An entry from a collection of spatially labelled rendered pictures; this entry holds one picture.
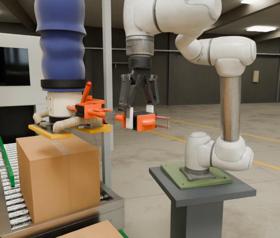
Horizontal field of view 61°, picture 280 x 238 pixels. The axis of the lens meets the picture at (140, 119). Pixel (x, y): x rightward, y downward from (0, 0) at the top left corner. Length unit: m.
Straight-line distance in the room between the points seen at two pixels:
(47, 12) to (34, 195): 0.94
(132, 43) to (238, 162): 0.94
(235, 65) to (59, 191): 1.16
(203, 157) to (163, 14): 0.97
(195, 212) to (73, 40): 1.19
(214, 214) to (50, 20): 1.41
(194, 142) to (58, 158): 0.80
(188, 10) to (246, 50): 0.56
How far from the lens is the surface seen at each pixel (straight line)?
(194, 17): 0.69
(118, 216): 1.68
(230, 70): 1.21
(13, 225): 1.71
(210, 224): 1.68
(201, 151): 1.47
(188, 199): 1.36
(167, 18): 0.71
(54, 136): 1.12
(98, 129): 1.21
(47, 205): 1.53
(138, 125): 0.74
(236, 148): 1.40
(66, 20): 1.22
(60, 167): 1.47
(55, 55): 1.21
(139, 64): 0.75
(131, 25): 0.76
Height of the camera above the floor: 1.37
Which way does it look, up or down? 9 degrees down
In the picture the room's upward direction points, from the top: straight up
